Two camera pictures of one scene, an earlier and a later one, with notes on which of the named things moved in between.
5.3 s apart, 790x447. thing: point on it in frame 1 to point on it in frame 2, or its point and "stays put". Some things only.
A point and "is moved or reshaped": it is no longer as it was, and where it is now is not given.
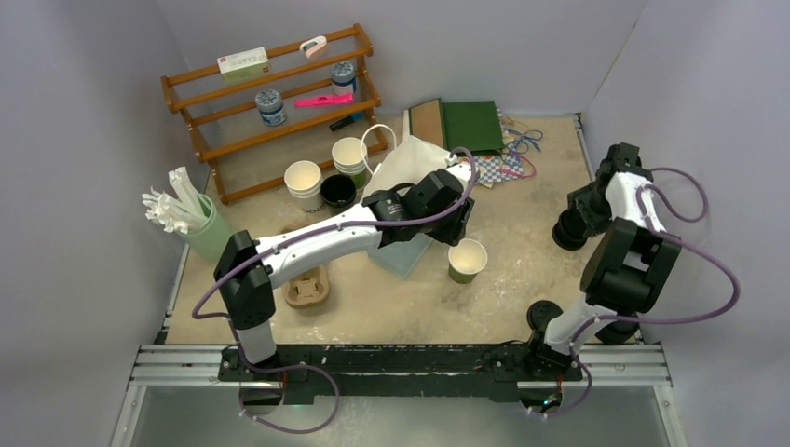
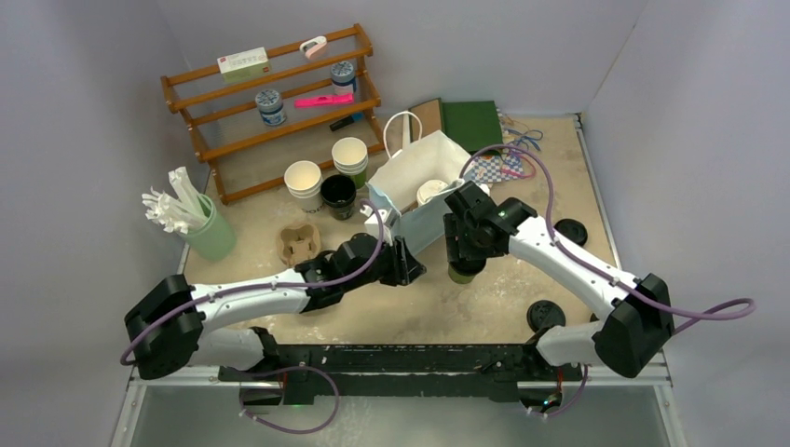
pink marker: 323,101 stays put
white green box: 243,65 stays put
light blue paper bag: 398,166 is moved or reshaped
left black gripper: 456,228 to 404,268
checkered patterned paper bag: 491,169 stays put
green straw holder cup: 209,239 stays put
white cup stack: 304,182 stays put
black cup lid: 540,312 stays put
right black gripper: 581,199 to 454,236
